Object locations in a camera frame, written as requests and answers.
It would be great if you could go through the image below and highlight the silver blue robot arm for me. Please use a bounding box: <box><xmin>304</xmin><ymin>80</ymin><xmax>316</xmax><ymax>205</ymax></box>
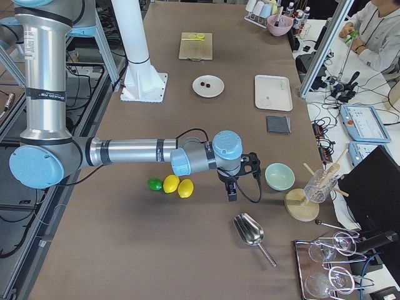
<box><xmin>9</xmin><ymin>1</ymin><xmax>261</xmax><ymax>201</ymax></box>

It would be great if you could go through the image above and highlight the clear textured glass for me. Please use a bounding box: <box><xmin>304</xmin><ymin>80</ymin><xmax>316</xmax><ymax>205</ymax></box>
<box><xmin>304</xmin><ymin>169</ymin><xmax>337</xmax><ymax>204</ymax></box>

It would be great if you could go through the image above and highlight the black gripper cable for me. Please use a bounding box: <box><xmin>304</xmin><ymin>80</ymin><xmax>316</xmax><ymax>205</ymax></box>
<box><xmin>218</xmin><ymin>168</ymin><xmax>263</xmax><ymax>203</ymax></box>

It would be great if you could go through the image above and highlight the wine glass upper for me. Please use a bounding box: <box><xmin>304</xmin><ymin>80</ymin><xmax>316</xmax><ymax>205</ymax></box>
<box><xmin>308</xmin><ymin>231</ymin><xmax>356</xmax><ymax>263</ymax></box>

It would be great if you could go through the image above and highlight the pink mixing bowl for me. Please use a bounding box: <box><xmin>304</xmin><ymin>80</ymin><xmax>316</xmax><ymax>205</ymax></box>
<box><xmin>267</xmin><ymin>15</ymin><xmax>294</xmax><ymax>36</ymax></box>

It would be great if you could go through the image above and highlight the white cup rack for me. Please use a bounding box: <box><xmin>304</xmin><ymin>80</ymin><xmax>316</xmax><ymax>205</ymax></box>
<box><xmin>244</xmin><ymin>0</ymin><xmax>280</xmax><ymax>28</ymax></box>

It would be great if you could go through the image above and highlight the mint green bowl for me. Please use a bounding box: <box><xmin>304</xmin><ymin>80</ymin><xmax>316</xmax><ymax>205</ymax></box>
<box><xmin>264</xmin><ymin>162</ymin><xmax>295</xmax><ymax>191</ymax></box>

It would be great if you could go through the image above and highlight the wine glass lower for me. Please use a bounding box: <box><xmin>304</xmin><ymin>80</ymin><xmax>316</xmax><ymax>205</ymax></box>
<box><xmin>304</xmin><ymin>266</ymin><xmax>355</xmax><ymax>299</ymax></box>

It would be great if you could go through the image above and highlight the white round plate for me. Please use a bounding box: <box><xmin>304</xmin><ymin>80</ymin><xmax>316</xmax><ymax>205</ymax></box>
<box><xmin>192</xmin><ymin>75</ymin><xmax>225</xmax><ymax>98</ymax></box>

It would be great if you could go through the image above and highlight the metal glass rack tray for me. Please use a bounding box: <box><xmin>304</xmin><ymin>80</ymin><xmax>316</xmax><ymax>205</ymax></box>
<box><xmin>293</xmin><ymin>231</ymin><xmax>374</xmax><ymax>299</ymax></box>

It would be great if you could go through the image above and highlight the pastel pink cup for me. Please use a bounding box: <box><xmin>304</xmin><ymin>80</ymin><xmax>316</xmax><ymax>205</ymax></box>
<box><xmin>252</xmin><ymin>1</ymin><xmax>264</xmax><ymax>16</ymax></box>

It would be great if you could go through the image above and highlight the white rectangular tray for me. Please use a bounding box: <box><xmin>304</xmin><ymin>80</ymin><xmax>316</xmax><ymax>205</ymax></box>
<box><xmin>254</xmin><ymin>74</ymin><xmax>293</xmax><ymax>112</ymax></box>

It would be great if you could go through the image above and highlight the green lime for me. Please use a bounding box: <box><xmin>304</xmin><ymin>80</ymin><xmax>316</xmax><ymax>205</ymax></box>
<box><xmin>147</xmin><ymin>178</ymin><xmax>163</xmax><ymax>191</ymax></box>

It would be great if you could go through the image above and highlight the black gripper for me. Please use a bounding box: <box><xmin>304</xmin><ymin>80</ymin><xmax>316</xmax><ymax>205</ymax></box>
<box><xmin>217</xmin><ymin>152</ymin><xmax>261</xmax><ymax>201</ymax></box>

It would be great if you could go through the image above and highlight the blue teach pendant lower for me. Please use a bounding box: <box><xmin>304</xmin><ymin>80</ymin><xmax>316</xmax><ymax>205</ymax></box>
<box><xmin>348</xmin><ymin>141</ymin><xmax>390</xmax><ymax>166</ymax></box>

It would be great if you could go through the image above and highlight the dark grey folded cloth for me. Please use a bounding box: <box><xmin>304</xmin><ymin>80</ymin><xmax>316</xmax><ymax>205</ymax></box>
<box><xmin>266</xmin><ymin>115</ymin><xmax>291</xmax><ymax>135</ymax></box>

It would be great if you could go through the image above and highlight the yellow green lemon squeezer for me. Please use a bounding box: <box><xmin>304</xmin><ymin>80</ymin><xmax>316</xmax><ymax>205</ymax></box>
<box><xmin>181</xmin><ymin>32</ymin><xmax>206</xmax><ymax>41</ymax></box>

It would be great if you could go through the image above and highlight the wine glass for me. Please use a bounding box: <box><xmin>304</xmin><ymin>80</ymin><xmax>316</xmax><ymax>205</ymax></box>
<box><xmin>304</xmin><ymin>266</ymin><xmax>355</xmax><ymax>299</ymax></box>
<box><xmin>308</xmin><ymin>231</ymin><xmax>356</xmax><ymax>263</ymax></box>

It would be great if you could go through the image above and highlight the blue teach pendant upper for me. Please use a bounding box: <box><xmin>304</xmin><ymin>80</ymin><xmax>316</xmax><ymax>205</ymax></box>
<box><xmin>339</xmin><ymin>104</ymin><xmax>391</xmax><ymax>143</ymax></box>

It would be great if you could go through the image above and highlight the blue teach pendant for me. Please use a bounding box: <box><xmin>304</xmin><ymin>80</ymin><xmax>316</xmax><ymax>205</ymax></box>
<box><xmin>348</xmin><ymin>141</ymin><xmax>390</xmax><ymax>166</ymax></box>
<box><xmin>339</xmin><ymin>104</ymin><xmax>391</xmax><ymax>143</ymax></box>

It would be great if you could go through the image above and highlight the metal scoop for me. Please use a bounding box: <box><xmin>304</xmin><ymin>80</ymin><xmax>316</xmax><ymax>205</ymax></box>
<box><xmin>233</xmin><ymin>213</ymin><xmax>277</xmax><ymax>268</ymax></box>

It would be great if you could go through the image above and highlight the wooden cutting board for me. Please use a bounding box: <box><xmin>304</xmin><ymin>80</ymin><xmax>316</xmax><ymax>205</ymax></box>
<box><xmin>179</xmin><ymin>32</ymin><xmax>213</xmax><ymax>61</ymax></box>

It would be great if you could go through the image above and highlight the yellow lemon left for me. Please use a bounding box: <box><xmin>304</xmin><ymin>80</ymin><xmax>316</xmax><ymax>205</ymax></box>
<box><xmin>162</xmin><ymin>174</ymin><xmax>180</xmax><ymax>193</ymax></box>

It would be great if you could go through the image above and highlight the aluminium frame post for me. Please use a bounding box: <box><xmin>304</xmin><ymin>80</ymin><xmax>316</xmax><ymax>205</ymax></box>
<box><xmin>299</xmin><ymin>0</ymin><xmax>354</xmax><ymax>99</ymax></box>

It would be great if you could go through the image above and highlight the black monitor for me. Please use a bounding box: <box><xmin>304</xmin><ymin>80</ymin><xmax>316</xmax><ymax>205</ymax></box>
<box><xmin>338</xmin><ymin>146</ymin><xmax>399</xmax><ymax>233</ymax></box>

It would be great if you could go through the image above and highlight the person in white shirt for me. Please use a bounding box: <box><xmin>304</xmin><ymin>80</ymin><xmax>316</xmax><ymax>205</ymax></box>
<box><xmin>339</xmin><ymin>1</ymin><xmax>399</xmax><ymax>79</ymax></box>

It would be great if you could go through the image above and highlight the wooden cup stand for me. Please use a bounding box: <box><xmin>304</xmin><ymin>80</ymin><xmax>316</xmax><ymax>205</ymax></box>
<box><xmin>284</xmin><ymin>148</ymin><xmax>349</xmax><ymax>222</ymax></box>

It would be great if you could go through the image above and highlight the green tipped grabber stick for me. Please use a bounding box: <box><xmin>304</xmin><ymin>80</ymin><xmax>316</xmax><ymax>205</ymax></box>
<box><xmin>337</xmin><ymin>30</ymin><xmax>359</xmax><ymax>81</ymax></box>

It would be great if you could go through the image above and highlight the yellow lemon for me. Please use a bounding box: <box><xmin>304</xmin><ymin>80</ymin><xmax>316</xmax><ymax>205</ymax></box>
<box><xmin>162</xmin><ymin>174</ymin><xmax>180</xmax><ymax>193</ymax></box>
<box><xmin>177</xmin><ymin>179</ymin><xmax>194</xmax><ymax>199</ymax></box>

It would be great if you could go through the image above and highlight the yellow lemon right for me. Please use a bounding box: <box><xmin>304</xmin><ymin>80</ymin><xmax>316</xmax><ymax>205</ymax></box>
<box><xmin>177</xmin><ymin>179</ymin><xmax>194</xmax><ymax>199</ymax></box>

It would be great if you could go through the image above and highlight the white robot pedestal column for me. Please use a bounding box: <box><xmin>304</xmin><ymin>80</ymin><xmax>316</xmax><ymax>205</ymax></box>
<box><xmin>112</xmin><ymin>0</ymin><xmax>168</xmax><ymax>103</ymax></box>

